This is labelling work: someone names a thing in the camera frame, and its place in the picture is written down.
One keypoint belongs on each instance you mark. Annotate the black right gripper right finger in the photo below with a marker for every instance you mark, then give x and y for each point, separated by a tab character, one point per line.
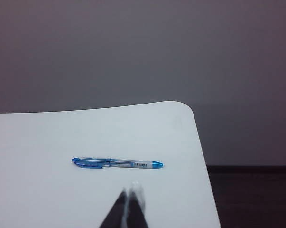
136	209

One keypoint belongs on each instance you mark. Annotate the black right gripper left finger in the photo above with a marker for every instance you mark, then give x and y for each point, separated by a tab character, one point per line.
114	211

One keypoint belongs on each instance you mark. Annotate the blue transparent ballpoint pen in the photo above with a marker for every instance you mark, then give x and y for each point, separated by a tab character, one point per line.
123	163

